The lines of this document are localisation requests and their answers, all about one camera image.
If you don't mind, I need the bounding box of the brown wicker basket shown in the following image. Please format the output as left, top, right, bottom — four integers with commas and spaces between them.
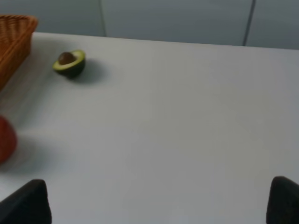
0, 14, 38, 89

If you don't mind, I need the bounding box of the halved green avocado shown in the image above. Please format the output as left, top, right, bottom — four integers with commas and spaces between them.
53, 50, 86, 79

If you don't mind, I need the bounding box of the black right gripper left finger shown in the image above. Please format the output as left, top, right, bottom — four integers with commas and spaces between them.
0, 179, 52, 224

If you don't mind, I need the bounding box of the red apple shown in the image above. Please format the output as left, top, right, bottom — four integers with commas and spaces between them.
0, 116, 17, 163

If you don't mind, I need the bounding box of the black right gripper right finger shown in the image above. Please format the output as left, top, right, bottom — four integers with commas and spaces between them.
266, 176, 299, 224

